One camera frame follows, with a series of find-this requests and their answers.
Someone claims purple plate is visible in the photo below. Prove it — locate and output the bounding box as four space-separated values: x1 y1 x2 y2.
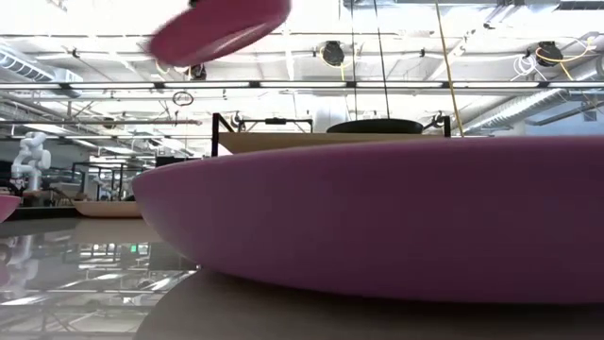
131 135 604 304

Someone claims magenta plate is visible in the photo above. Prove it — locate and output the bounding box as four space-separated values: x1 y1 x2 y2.
146 0 293 68

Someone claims salmon pink plate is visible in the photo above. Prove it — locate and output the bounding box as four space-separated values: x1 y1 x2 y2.
73 199 143 219

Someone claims dark teal plate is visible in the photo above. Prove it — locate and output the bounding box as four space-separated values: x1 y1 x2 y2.
326 118 425 135

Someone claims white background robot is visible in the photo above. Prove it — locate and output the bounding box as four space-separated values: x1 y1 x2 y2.
9 130 52 193

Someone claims hot pink plate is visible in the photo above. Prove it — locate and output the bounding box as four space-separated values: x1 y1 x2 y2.
0 194 23 224

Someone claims wooden shelf with black frame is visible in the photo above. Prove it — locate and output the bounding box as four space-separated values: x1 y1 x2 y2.
210 111 453 158

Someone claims ceiling light rail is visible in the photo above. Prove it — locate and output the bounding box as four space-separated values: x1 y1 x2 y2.
0 79 604 91

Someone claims black hanging cable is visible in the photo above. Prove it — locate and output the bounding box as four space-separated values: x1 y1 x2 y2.
372 0 447 131

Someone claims yellow hanging cable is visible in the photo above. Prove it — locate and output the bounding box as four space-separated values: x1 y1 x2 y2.
432 0 466 138

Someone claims silver ventilation duct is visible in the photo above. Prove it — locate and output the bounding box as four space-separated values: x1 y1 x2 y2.
461 56 604 136
0 46 84 98

